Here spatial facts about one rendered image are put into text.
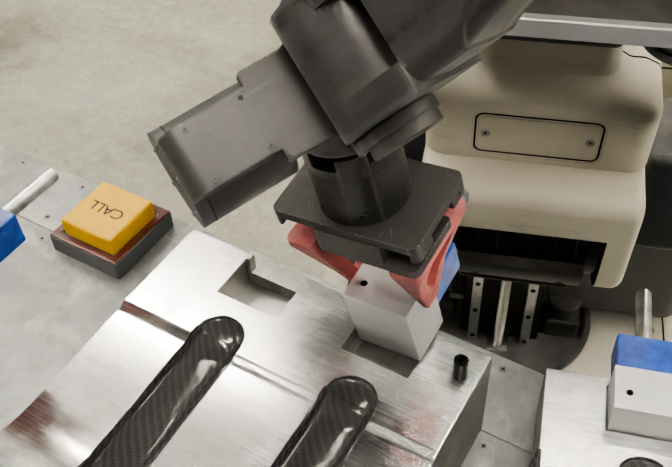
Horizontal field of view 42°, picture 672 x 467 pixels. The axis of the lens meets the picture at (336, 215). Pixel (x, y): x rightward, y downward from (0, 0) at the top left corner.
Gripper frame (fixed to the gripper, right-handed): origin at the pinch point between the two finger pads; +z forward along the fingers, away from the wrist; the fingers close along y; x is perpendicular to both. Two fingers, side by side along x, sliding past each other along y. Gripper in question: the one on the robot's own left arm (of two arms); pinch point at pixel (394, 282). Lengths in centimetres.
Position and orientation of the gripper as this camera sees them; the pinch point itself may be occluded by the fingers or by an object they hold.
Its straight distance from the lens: 60.1
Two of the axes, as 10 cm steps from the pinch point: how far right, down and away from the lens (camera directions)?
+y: 8.3, 2.4, -5.0
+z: 2.4, 6.6, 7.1
